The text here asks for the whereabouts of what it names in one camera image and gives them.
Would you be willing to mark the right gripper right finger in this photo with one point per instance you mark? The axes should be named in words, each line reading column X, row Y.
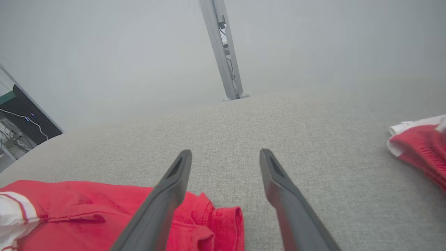
column 292, row 216

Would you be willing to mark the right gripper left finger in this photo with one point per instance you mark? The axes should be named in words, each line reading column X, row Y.
column 160, row 209

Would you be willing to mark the red basketball jersey number 23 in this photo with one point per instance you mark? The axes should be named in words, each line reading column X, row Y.
column 87, row 209

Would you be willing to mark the red shorts with white stripe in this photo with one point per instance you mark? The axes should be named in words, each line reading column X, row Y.
column 421, row 146

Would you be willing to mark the grey fabric sofa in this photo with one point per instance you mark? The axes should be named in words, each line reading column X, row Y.
column 223, row 132

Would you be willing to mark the black equipment cabinet with lights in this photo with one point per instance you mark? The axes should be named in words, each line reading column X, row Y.
column 21, row 104

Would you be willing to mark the grey metal partition post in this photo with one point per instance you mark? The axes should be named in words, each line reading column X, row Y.
column 216, row 42

